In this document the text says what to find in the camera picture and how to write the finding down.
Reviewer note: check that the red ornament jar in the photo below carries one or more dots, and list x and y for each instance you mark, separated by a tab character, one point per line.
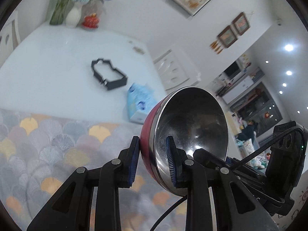
91	21

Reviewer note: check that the black plastic frame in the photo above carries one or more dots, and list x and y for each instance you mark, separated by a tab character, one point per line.
108	75

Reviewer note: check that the white dining chair far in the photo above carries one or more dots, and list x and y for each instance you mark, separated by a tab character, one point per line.
10	37

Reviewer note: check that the small framed picture lower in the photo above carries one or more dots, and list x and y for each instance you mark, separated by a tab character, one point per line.
227	37

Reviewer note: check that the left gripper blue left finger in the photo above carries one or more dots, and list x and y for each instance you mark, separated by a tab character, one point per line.
70	207

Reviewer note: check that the small framed picture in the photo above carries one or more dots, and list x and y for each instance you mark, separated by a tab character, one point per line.
227	37
241	24

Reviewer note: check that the red steel bowl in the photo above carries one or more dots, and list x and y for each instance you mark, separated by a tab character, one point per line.
195	120

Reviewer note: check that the television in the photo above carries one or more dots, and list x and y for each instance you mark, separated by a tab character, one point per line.
232	71

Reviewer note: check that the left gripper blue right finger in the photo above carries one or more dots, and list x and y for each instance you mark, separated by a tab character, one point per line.
216	198

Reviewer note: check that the scallop pattern tablecloth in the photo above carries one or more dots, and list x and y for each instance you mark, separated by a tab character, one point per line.
39	152

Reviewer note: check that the blue tissue pack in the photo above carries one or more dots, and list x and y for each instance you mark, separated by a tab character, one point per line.
140	102

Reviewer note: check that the white chair right far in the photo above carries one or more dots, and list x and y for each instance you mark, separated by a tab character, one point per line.
176	69

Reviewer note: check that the orange hanging ornament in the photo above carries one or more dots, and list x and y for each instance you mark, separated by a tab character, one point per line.
217	47

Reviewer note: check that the small framed picture upper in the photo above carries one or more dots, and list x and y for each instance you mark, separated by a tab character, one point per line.
241	24

